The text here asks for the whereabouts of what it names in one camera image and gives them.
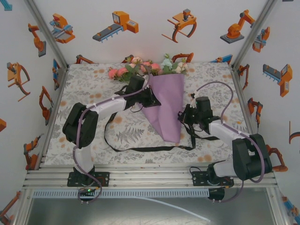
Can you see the pink and purple wrapping paper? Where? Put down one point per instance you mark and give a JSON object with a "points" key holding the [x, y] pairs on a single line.
{"points": [[166, 105]]}

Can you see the pink cream bud flower stem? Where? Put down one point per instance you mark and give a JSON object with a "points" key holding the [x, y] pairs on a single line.
{"points": [[130, 69]]}

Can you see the pink twin-bloom artificial rose stem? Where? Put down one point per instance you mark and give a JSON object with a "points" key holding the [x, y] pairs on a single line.
{"points": [[113, 73]]}

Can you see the large pink artificial rose stem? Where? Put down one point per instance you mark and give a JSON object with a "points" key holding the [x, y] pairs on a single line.
{"points": [[154, 66]]}

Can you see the cream white artificial rose stem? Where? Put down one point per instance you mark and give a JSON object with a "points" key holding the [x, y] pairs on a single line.
{"points": [[181, 68]]}

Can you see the black ribbon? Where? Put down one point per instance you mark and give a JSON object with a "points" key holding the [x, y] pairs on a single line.
{"points": [[152, 148]]}

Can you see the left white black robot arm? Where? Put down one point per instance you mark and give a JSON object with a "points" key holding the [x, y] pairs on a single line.
{"points": [[79, 126]]}

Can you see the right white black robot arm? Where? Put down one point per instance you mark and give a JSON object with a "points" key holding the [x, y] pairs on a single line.
{"points": [[248, 157]]}

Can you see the floral patterned tablecloth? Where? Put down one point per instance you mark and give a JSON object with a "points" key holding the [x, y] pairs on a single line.
{"points": [[187, 157]]}

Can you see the aluminium profile mounting platform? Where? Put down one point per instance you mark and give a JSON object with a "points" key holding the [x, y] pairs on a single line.
{"points": [[152, 178]]}

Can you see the black electronics board green LED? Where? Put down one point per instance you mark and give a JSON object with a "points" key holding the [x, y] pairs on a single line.
{"points": [[87, 192]]}

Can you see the aluminium side rail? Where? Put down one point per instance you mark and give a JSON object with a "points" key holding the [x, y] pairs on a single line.
{"points": [[242, 93], [57, 103]]}

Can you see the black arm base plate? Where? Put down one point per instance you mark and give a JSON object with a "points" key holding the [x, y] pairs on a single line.
{"points": [[105, 179], [198, 179]]}

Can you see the orange conveyor machine wall sticker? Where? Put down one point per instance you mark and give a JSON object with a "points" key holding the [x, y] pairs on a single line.
{"points": [[286, 77], [122, 21]]}

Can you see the orange claw gripper wall sticker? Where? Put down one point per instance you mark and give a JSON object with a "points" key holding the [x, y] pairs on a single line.
{"points": [[185, 21], [17, 72]]}

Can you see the aluminium frame post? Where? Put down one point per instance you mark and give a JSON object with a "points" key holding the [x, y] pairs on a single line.
{"points": [[59, 55], [260, 22]]}

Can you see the orange milling machine wall sticker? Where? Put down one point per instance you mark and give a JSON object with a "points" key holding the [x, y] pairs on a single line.
{"points": [[62, 28], [260, 45]]}

